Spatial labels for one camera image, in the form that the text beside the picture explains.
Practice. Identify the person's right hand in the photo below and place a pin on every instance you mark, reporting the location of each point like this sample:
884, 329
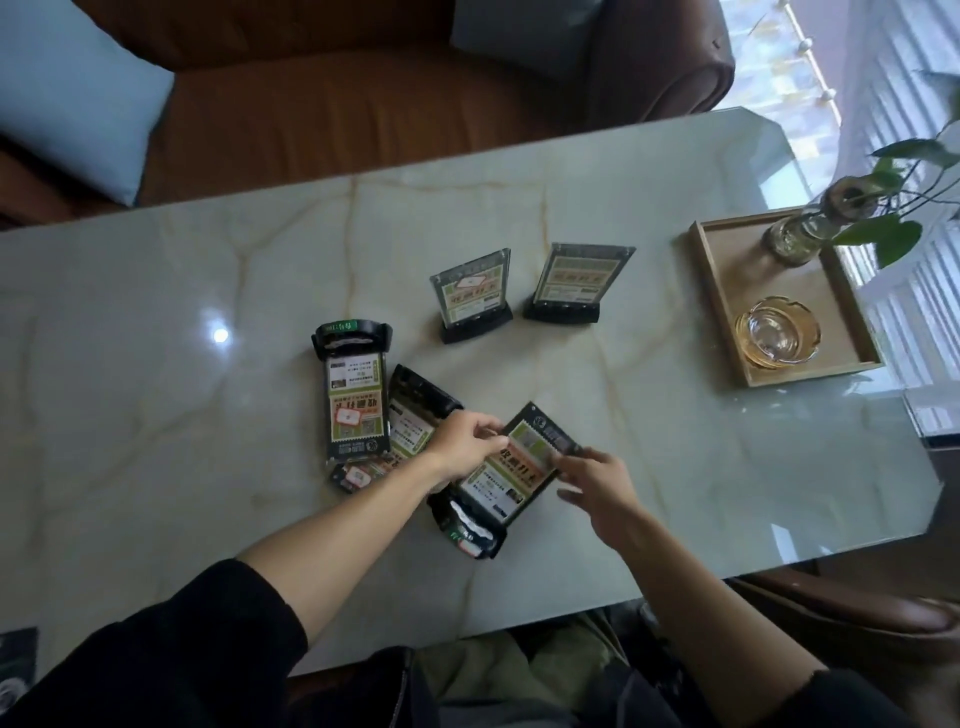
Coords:
600, 495

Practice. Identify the person's left hand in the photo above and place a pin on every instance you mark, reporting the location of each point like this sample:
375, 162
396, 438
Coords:
461, 446

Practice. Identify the acrylic table sign stand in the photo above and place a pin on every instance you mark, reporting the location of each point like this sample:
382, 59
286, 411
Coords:
472, 289
577, 277
356, 409
517, 480
412, 420

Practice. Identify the person's right forearm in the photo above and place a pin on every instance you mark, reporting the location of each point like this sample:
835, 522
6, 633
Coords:
705, 622

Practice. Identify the person's left forearm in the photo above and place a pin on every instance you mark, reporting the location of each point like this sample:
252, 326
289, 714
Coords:
337, 540

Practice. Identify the person's olive trousers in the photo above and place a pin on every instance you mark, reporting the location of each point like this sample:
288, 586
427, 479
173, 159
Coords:
495, 667

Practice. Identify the person's black sweater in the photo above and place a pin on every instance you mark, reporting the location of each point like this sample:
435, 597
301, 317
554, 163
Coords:
150, 660

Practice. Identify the amber glass ashtray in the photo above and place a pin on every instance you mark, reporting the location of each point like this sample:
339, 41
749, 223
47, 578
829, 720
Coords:
776, 334

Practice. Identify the dark brown leather chair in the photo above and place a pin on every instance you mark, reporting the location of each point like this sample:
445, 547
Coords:
862, 607

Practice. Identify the wooden tray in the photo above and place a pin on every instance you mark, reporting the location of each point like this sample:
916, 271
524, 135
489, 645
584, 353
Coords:
840, 326

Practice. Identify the glass vase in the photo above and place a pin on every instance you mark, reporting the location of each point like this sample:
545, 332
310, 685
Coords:
795, 238

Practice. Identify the pale marble table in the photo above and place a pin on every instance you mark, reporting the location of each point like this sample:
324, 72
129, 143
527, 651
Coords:
187, 262

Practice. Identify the brown leather sofa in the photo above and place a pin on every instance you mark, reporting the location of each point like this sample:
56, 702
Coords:
315, 112

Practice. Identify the green leafy plant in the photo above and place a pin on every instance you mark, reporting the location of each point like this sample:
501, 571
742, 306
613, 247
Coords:
889, 236

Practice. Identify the light blue cushion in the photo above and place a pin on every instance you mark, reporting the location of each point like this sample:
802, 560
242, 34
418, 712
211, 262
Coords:
67, 97
525, 30

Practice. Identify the glass window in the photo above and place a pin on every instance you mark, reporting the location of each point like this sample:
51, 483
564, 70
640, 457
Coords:
885, 67

